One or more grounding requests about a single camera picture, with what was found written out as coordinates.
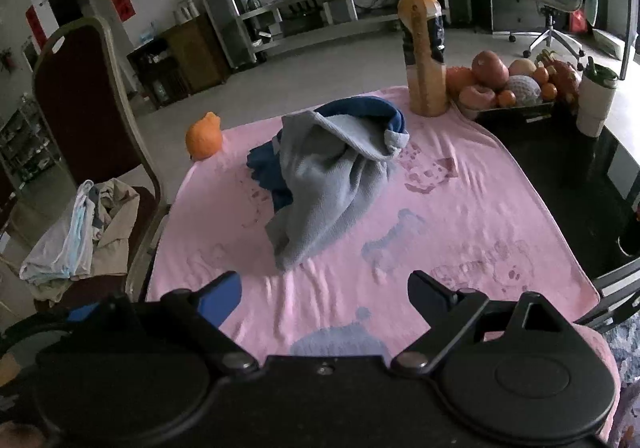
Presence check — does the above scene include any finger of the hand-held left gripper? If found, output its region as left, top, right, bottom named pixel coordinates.
left=65, top=304, right=103, bottom=326

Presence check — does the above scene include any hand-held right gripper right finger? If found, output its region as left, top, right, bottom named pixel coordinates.
left=390, top=271, right=571, bottom=377

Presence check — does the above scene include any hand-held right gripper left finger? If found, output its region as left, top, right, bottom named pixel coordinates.
left=100, top=272, right=261, bottom=379

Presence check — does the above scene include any grey and blue sweatshirt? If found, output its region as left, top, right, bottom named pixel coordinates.
left=246, top=96, right=412, bottom=271

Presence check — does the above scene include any pink printed blanket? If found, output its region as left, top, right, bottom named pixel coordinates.
left=145, top=85, right=621, bottom=444

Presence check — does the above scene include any orange citrus fruit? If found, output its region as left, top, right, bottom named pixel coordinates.
left=185, top=111, right=223, bottom=161

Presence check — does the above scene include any metal storage rack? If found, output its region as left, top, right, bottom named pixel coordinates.
left=0, top=95, right=67, bottom=191

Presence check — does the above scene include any dark slatted chair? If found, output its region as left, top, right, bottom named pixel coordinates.
left=590, top=255, right=640, bottom=335

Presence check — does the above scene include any black fruit tray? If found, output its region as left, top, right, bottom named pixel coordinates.
left=472, top=99, right=557, bottom=127

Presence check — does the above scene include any pink peach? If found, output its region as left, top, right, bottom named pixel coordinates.
left=459, top=84, right=498, bottom=109

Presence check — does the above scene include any orange juice bottle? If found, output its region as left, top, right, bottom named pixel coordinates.
left=397, top=0, right=449, bottom=117

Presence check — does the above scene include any large orange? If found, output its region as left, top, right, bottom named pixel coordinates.
left=446, top=66, right=476, bottom=93

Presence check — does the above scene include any netted white melon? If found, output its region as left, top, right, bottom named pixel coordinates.
left=504, top=75, right=543, bottom=106

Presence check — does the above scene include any large red apple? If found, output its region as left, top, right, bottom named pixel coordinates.
left=471, top=50, right=510, bottom=91

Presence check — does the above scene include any brown wooden cabinet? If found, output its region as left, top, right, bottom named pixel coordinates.
left=126, top=14, right=232, bottom=109

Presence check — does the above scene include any white tumbler with dark lid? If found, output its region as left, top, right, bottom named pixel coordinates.
left=576, top=56, right=620, bottom=138

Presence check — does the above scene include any red dragon fruit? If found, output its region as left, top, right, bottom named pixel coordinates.
left=549, top=58, right=581, bottom=106

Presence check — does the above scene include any tall grey cabinet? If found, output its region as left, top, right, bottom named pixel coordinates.
left=196, top=0, right=257, bottom=72

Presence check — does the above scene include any red door banner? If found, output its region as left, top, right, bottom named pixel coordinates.
left=24, top=5, right=49, bottom=54

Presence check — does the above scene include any long grey media shelf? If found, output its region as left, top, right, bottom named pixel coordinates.
left=239, top=0, right=452, bottom=59

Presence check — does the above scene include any maroon chair with gold frame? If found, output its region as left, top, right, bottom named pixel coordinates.
left=31, top=16, right=172, bottom=311

